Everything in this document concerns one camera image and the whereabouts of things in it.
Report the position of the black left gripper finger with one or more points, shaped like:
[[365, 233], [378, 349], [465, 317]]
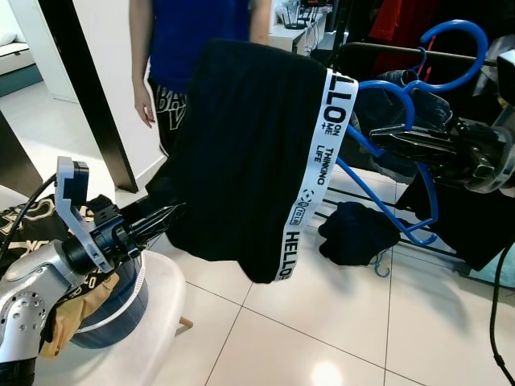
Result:
[[161, 215], [159, 232]]

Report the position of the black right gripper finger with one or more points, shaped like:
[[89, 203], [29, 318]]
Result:
[[426, 149], [410, 131]]

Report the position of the black garment white lettered band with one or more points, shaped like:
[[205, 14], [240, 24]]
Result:
[[241, 145]]

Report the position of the blue plastic hanger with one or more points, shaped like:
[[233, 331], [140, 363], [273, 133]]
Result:
[[455, 25], [378, 269]]

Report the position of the person right forearm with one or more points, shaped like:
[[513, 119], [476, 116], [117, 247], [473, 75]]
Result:
[[141, 48]]

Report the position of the person left forearm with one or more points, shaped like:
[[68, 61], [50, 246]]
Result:
[[259, 20]]

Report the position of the person right hand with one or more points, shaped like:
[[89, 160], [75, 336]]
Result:
[[145, 104]]

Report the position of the black hanging garment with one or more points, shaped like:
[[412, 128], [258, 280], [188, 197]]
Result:
[[467, 225]]

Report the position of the navy basket white rim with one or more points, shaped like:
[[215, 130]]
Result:
[[121, 314]]

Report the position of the black metal clothes rack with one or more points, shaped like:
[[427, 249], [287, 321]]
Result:
[[386, 50]]

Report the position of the tan brown garment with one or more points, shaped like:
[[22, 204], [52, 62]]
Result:
[[76, 318]]

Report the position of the white plastic chair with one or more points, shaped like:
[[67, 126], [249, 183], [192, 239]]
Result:
[[161, 322]]

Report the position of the black printed shorts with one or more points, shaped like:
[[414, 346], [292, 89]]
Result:
[[169, 112]]

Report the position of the dark navy crumpled garment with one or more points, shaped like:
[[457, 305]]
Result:
[[358, 233]]

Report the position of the white desk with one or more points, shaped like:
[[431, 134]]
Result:
[[294, 40]]

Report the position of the black wifi router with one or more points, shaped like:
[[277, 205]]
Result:
[[302, 16]]

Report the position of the person torso blue shirt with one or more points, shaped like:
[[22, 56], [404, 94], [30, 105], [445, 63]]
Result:
[[193, 32]]

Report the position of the white sofa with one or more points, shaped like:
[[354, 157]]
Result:
[[16, 52]]

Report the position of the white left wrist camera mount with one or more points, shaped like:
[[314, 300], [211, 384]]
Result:
[[64, 170]]

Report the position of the black door frame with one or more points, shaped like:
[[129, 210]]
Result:
[[88, 88]]

